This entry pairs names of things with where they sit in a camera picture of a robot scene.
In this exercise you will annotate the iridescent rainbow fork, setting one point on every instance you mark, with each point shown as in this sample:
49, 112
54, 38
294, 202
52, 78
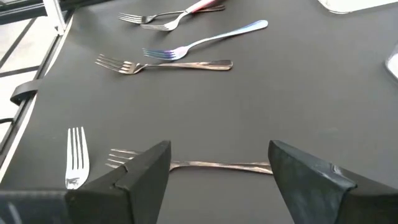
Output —
177, 53

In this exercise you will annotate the white metal bracket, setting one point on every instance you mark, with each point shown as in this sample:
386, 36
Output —
56, 15

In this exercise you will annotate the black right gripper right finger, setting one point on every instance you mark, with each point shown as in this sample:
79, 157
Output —
311, 193

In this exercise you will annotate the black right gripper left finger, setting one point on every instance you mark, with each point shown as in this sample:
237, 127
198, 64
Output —
140, 193

